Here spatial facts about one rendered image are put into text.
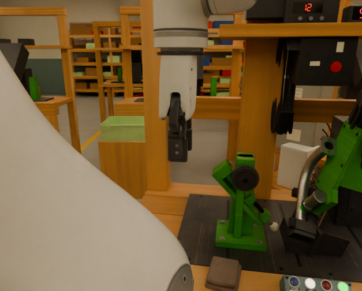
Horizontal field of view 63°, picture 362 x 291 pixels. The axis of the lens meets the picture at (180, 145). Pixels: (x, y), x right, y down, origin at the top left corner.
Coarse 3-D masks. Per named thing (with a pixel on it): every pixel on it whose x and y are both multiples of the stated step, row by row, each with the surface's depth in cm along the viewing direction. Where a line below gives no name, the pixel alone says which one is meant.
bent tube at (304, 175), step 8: (328, 144) 85; (312, 152) 90; (320, 152) 83; (328, 152) 82; (312, 160) 90; (304, 168) 93; (312, 168) 92; (304, 176) 93; (304, 184) 92; (304, 192) 90; (296, 208) 89; (296, 216) 87; (304, 216) 86
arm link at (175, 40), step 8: (160, 32) 43; (168, 32) 42; (176, 32) 42; (184, 32) 42; (192, 32) 42; (200, 32) 43; (160, 40) 43; (168, 40) 42; (176, 40) 42; (184, 40) 42; (192, 40) 42; (200, 40) 43; (168, 48) 44; (176, 48) 43; (184, 48) 43; (192, 48) 44; (200, 48) 46
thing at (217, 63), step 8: (208, 24) 713; (216, 24) 711; (120, 32) 718; (136, 32) 718; (136, 40) 733; (208, 40) 724; (224, 40) 724; (232, 40) 723; (208, 64) 742; (216, 64) 744; (224, 64) 743; (208, 72) 759; (240, 72) 740; (208, 80) 756; (224, 80) 753; (136, 96) 774
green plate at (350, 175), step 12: (348, 132) 79; (360, 132) 73; (336, 144) 84; (348, 144) 77; (360, 144) 74; (336, 156) 81; (348, 156) 75; (360, 156) 75; (324, 168) 86; (336, 168) 79; (348, 168) 77; (360, 168) 76; (324, 180) 84; (336, 180) 77; (348, 180) 78; (360, 180) 77
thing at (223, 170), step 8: (224, 160) 89; (216, 168) 88; (224, 168) 84; (232, 168) 86; (216, 176) 85; (224, 176) 85; (224, 184) 86; (232, 184) 87; (232, 192) 86; (248, 200) 87; (248, 208) 87; (264, 208) 90; (256, 216) 87; (264, 216) 88
